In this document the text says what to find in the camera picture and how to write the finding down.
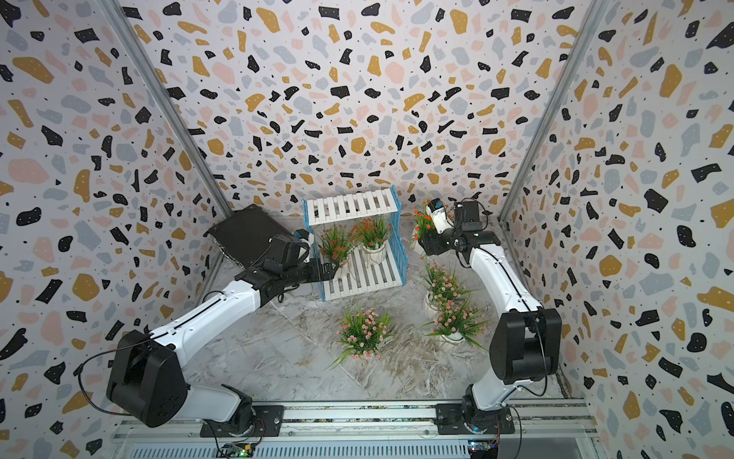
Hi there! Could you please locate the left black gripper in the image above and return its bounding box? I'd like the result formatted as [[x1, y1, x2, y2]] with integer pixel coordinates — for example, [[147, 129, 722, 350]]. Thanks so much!
[[283, 253, 340, 290]]

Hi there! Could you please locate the red flower pot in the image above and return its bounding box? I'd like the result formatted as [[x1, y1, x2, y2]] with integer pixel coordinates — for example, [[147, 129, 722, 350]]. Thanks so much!
[[411, 202, 437, 256], [318, 225, 355, 268], [351, 216, 392, 265]]

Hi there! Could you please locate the blue white slatted rack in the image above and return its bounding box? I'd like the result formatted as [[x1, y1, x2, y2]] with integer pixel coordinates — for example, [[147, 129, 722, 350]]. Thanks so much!
[[303, 187, 408, 301]]

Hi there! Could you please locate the pink flower pot front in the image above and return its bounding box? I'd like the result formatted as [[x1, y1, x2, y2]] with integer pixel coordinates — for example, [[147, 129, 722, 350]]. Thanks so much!
[[329, 307, 393, 369]]

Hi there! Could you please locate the pink flower pot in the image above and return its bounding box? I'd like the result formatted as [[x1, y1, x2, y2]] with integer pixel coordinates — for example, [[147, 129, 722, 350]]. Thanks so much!
[[424, 298, 489, 349], [329, 307, 393, 369], [422, 263, 470, 313]]

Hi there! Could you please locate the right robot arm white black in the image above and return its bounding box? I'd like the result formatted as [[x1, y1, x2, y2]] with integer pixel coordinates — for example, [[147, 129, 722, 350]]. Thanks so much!
[[419, 198, 562, 411]]

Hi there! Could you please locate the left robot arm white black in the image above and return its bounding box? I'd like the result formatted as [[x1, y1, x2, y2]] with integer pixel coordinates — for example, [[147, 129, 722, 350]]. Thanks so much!
[[106, 234, 338, 436]]

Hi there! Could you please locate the pink flower pot back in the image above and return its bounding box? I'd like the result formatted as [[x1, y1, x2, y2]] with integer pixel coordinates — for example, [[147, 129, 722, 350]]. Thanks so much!
[[422, 263, 470, 313]]

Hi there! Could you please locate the pink flower pot right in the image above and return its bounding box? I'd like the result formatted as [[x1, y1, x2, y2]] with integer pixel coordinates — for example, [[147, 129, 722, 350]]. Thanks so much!
[[424, 298, 489, 349]]

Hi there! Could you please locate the black square box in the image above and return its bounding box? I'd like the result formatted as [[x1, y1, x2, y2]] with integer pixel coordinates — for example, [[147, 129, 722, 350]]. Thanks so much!
[[208, 204, 290, 268]]

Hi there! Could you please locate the green circuit board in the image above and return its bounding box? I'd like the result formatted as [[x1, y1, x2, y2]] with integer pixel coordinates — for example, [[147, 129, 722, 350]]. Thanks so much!
[[220, 443, 255, 458]]

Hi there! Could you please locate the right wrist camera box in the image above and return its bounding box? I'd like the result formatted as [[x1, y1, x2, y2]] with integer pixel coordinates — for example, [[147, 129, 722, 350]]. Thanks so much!
[[425, 198, 453, 234]]

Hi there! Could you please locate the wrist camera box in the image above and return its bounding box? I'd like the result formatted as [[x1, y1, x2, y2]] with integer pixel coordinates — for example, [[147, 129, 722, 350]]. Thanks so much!
[[425, 198, 453, 234], [294, 229, 313, 242]]

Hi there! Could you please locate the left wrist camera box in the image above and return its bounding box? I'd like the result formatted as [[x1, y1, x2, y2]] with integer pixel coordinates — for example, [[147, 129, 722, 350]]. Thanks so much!
[[294, 229, 313, 242]]

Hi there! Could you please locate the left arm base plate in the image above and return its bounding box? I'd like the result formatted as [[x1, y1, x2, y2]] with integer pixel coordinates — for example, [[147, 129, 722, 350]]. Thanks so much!
[[199, 405, 285, 441]]

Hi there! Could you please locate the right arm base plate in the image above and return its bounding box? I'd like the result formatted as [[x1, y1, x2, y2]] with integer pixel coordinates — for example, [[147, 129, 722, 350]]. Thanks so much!
[[434, 403, 516, 435]]

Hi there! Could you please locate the aluminium rail frame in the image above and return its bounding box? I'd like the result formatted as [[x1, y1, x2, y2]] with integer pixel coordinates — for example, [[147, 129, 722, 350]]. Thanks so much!
[[109, 399, 605, 458]]

